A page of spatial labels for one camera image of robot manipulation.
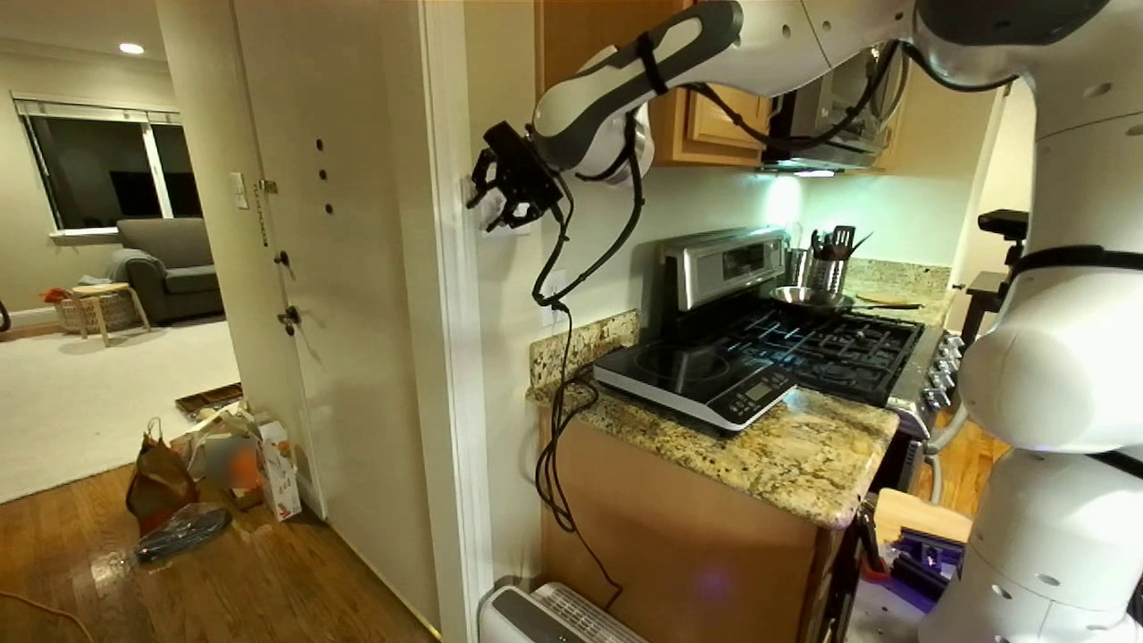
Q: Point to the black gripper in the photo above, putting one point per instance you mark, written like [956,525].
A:
[527,171]

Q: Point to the round ceiling light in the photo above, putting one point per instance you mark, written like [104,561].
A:
[129,49]

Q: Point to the granite countertop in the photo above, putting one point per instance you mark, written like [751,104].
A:
[588,343]

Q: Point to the white door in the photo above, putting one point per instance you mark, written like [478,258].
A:
[346,298]

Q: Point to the stainless steel gas stove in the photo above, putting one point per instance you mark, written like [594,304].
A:
[717,273]

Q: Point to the portable induction cooktop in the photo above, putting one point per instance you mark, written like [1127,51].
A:
[703,386]

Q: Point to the metal pot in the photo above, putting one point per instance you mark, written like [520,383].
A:
[786,293]

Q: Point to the grey sofa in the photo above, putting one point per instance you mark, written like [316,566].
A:
[174,269]

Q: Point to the metal utensil holder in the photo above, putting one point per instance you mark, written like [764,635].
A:
[831,269]

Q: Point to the white carton bag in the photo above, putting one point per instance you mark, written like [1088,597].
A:
[279,469]

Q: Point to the stainless steel microwave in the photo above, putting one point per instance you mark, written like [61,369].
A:
[835,108]

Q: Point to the orange toy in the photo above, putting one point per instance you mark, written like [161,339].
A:
[244,469]

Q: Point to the wooden base cabinet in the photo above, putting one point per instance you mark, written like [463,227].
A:
[682,547]

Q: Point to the small wooden side table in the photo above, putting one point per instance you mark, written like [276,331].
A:
[102,302]

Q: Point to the white air purifier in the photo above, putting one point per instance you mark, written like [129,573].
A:
[547,613]

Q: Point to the brown paper bag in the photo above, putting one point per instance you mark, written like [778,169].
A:
[160,482]

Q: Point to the dark flat bag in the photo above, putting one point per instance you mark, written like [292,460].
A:
[185,535]

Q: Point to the black tripod stand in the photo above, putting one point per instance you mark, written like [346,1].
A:
[1001,223]

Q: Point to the purple lit box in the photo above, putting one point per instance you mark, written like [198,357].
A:
[921,569]

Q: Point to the white wall outlet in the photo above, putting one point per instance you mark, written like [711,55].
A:
[552,292]

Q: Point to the white door frame trim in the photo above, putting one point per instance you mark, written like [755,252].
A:
[459,357]

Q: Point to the wooden wall cabinet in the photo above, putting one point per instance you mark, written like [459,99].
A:
[717,131]

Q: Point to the small white wall switch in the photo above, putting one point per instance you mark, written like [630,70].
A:
[242,192]

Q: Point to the dark window with white frame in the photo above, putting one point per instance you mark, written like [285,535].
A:
[111,164]

